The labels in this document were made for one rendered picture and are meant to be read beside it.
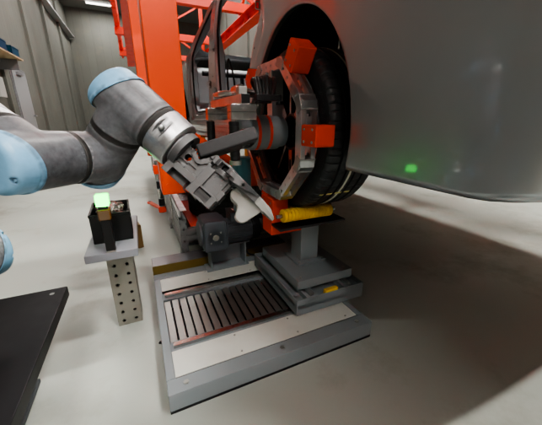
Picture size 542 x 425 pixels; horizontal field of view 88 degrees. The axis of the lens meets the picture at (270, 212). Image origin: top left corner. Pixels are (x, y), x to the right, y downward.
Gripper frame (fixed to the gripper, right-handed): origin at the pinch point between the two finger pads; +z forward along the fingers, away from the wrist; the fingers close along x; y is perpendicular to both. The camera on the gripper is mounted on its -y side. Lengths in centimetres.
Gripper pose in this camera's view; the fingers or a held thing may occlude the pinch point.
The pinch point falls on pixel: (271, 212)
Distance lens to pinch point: 53.0
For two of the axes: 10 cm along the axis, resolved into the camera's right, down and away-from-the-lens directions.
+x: 1.5, -0.5, -9.9
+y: -6.5, 7.5, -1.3
